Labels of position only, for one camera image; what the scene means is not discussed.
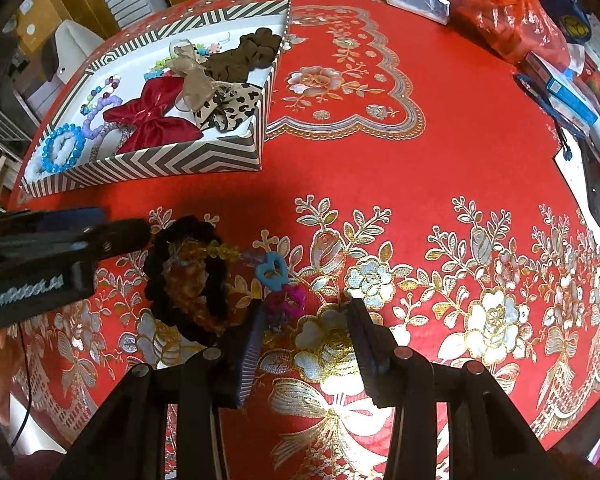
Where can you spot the dark blue bag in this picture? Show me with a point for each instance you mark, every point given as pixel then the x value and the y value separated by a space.
pixel 575 25

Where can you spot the blue white box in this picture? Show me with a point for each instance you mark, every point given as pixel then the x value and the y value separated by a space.
pixel 565 95

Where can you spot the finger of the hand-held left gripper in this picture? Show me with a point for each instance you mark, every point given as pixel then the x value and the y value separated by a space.
pixel 120 237
pixel 70 220

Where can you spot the leopard print bow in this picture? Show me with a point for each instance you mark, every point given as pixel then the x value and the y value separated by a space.
pixel 230 107

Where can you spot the red velvet bow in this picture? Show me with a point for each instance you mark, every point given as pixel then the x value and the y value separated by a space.
pixel 150 115

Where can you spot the beige organza bow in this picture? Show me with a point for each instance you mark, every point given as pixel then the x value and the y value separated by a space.
pixel 195 80

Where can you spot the person's left hand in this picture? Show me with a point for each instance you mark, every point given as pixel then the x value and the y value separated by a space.
pixel 2 380

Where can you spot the red plastic bag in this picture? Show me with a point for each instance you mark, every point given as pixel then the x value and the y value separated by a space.
pixel 500 15

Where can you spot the white paper card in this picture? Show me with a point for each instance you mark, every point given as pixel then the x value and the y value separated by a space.
pixel 572 180

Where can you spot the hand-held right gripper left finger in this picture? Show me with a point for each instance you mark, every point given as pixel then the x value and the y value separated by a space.
pixel 247 355

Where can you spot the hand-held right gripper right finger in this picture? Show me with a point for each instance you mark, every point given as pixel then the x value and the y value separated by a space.
pixel 364 350

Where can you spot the black scrunchie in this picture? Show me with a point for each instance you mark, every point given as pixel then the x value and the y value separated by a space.
pixel 155 265

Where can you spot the striped cardboard box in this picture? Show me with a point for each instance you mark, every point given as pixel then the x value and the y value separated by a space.
pixel 180 157

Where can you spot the red printed tablecloth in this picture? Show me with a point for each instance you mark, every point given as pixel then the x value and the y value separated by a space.
pixel 455 160

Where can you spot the white chair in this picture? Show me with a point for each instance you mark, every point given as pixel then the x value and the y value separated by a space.
pixel 72 47

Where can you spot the olive brown scrunchie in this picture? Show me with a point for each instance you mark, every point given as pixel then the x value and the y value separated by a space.
pixel 245 55

